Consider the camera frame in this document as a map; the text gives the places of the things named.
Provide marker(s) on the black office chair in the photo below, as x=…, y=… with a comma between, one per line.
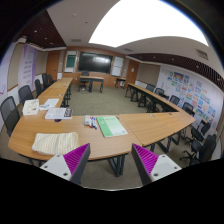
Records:
x=10, y=114
x=202, y=152
x=25, y=93

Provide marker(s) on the white paper bag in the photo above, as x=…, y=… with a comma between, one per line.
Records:
x=31, y=107

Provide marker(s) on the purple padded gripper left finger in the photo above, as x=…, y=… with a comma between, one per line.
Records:
x=69, y=166

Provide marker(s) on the whiteboard right of screen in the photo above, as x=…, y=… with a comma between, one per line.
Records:
x=117, y=66

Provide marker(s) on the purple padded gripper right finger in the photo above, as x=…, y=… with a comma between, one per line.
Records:
x=152, y=167

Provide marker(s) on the black chair behind far desk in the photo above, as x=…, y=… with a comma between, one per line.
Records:
x=83, y=80

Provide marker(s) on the whiteboard left of screen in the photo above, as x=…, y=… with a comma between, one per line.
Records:
x=70, y=62

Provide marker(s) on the row wooden table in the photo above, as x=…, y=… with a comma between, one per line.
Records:
x=136, y=92
x=59, y=90

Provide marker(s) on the large wooden front table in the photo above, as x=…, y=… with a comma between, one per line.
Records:
x=142, y=129

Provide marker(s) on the purple wall banner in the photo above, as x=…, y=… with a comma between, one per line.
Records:
x=27, y=66

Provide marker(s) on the whiteboard of screen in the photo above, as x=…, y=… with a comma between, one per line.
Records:
x=117, y=66
x=70, y=62

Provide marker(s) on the black office chair near left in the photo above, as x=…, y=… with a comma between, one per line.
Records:
x=10, y=114

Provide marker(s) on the green booklet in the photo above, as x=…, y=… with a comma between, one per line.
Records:
x=110, y=126

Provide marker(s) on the colourful wall poster board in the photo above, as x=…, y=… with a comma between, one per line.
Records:
x=196, y=91

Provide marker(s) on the cream patterned folded towel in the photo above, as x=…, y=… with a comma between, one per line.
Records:
x=52, y=144

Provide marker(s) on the black office chair near right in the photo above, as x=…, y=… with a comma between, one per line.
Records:
x=202, y=152

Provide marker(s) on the right row wooden table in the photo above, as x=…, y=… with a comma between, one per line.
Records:
x=136, y=92

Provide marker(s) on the left row wooden table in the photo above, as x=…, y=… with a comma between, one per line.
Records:
x=59, y=90

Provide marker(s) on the small far wooden desk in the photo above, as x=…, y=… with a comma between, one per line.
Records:
x=93, y=79

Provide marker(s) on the white book with dark cover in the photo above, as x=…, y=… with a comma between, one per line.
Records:
x=59, y=113

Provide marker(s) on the markers and eraser pile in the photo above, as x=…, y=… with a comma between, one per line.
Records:
x=90, y=121

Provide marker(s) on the white papers on table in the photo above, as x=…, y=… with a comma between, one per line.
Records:
x=50, y=103

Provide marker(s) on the black wall display screen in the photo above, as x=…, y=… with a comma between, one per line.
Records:
x=93, y=62

